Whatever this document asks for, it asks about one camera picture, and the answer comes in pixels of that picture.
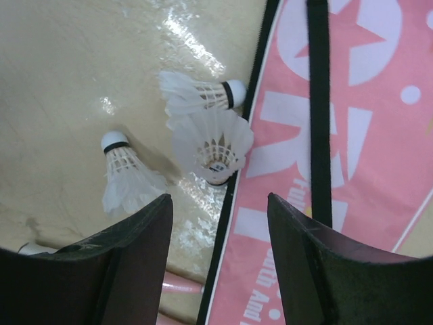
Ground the white shuttlecock upright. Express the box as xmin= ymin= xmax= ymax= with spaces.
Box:
xmin=172 ymin=109 xmax=254 ymax=186

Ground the black bag strap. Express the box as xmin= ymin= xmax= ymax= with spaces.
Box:
xmin=306 ymin=0 xmax=334 ymax=228

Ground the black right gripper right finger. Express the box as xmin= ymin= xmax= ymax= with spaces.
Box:
xmin=267 ymin=194 xmax=432 ymax=324

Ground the pink racket bag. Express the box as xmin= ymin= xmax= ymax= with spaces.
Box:
xmin=197 ymin=1 xmax=432 ymax=324

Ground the white shuttlecock near bag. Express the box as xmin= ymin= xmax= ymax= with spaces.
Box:
xmin=158 ymin=70 xmax=247 ymax=117

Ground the white shuttlecock lone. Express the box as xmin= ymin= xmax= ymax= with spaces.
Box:
xmin=101 ymin=131 xmax=168 ymax=217

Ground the pink badminton racket upper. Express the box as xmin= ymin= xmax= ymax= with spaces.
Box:
xmin=162 ymin=272 xmax=204 ymax=294

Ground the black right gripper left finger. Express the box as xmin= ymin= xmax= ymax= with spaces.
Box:
xmin=1 ymin=194 xmax=173 ymax=324

